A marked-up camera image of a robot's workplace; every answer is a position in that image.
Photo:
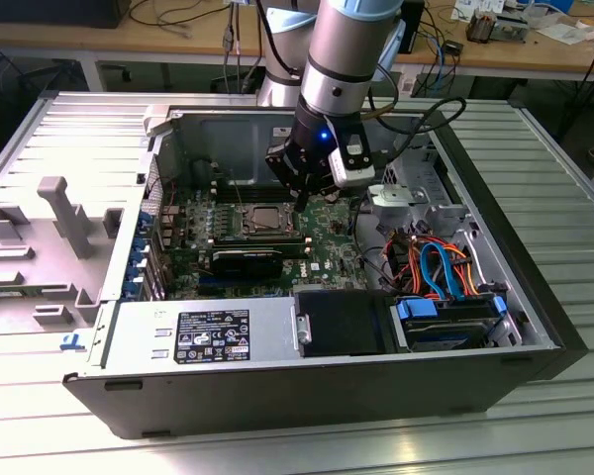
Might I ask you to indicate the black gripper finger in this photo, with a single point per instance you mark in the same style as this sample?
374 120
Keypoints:
322 183
282 168

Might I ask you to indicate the metal locking lever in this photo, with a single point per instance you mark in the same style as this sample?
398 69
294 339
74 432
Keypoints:
237 188

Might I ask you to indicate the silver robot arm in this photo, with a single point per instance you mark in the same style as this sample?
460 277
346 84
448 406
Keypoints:
336 54

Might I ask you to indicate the green motherboard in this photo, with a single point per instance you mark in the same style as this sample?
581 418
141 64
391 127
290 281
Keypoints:
326 252

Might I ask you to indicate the black graphics card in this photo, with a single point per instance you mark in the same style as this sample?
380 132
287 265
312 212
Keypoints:
247 264

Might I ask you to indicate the grey case latch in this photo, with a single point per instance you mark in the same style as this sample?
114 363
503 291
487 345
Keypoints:
153 121

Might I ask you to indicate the tall black box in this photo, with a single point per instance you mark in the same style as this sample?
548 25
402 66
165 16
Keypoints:
416 25

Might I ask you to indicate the blue expansion card retainer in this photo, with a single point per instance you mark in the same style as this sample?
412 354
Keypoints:
138 257

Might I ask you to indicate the small black box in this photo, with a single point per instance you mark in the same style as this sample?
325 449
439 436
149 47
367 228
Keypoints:
453 47

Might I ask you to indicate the hard disk in blue carrier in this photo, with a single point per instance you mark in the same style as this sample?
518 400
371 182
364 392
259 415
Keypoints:
445 334

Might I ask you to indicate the wooden desk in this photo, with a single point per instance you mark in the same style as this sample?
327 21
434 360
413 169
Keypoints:
128 42

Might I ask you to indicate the brown metal heatsink block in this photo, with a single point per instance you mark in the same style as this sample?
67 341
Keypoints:
479 27

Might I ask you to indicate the white printed papers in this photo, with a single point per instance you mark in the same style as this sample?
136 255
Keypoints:
475 7

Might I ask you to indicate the black PC case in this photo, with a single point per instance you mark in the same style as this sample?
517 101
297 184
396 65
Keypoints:
277 396

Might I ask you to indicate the silver power supply unit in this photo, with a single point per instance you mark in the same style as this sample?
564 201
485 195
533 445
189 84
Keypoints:
138 341

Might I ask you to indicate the grey electronic device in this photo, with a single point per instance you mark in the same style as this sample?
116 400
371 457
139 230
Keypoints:
510 29

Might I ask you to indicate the grey parts rack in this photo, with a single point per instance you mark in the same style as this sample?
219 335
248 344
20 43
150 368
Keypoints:
34 257

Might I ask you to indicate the blue plastic clip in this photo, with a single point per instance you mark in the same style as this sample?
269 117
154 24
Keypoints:
71 340

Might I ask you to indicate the black monitor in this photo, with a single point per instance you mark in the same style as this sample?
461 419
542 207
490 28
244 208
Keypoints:
54 12

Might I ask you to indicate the white paper sheets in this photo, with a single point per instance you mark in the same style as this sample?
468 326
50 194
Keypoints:
569 32

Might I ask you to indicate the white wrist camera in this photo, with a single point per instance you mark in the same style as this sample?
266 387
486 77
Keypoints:
351 161

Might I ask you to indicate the silver metal bracket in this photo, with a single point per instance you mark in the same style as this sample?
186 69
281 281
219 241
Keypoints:
396 195

